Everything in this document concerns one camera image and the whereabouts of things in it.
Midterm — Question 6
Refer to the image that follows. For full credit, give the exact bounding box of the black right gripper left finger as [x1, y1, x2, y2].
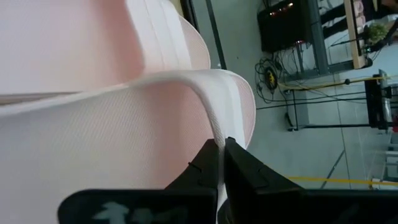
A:
[57, 139, 220, 224]

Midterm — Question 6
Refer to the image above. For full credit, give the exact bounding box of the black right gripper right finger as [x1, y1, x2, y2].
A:
[224, 136, 398, 224]

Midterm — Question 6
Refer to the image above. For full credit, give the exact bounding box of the pink slide sandal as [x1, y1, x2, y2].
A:
[0, 0, 212, 96]
[0, 68, 257, 224]

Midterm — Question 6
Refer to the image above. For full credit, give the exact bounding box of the black metal stand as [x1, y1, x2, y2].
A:
[285, 70, 393, 132]

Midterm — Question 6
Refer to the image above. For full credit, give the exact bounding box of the black computer with lights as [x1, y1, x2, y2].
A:
[256, 0, 313, 53]

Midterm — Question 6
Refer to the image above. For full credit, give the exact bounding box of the distant small green plant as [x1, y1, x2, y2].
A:
[366, 22, 389, 45]

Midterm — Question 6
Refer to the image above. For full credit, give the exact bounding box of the yellow cable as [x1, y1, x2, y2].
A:
[277, 74, 398, 91]

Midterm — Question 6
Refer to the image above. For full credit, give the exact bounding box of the yellow and black cable reel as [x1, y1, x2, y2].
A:
[263, 66, 280, 91]

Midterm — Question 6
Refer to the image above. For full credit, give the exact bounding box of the black cable tangle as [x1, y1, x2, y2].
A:
[254, 46, 312, 104]

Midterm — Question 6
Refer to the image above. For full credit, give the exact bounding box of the grey metal desk frame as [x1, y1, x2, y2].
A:
[306, 0, 374, 75]

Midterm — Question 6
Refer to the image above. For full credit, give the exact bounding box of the black aluminium table frame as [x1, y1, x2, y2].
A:
[179, 0, 200, 30]

